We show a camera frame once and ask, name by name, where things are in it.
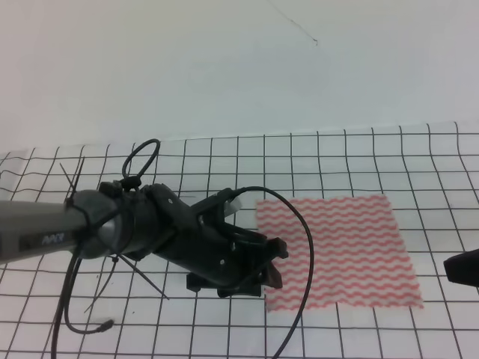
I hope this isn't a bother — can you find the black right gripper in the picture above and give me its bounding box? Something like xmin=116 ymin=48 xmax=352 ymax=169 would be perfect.
xmin=444 ymin=249 xmax=479 ymax=287

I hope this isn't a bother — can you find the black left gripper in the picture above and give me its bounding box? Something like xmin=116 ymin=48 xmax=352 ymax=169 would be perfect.
xmin=100 ymin=181 xmax=288 ymax=298

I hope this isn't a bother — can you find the pink wavy striped towel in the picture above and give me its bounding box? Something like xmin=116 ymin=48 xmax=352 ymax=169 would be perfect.
xmin=256 ymin=194 xmax=423 ymax=311

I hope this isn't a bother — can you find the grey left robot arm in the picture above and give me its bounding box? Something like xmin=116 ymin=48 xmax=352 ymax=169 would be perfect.
xmin=1 ymin=182 xmax=288 ymax=298

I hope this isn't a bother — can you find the white black-grid tablecloth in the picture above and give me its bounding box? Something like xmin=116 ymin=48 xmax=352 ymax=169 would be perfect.
xmin=0 ymin=120 xmax=479 ymax=359

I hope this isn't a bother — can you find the black zip tie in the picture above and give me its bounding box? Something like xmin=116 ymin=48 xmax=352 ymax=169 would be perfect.
xmin=58 ymin=157 xmax=169 ymax=316

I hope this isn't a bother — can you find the black left camera cable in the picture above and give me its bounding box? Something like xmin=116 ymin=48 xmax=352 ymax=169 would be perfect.
xmin=231 ymin=185 xmax=319 ymax=359

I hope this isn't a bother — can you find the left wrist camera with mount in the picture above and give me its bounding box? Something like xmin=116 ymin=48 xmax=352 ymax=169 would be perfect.
xmin=192 ymin=188 xmax=242 ymax=225

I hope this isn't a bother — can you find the loose black cable with plug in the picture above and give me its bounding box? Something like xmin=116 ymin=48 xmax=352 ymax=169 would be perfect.
xmin=50 ymin=138 xmax=162 ymax=359

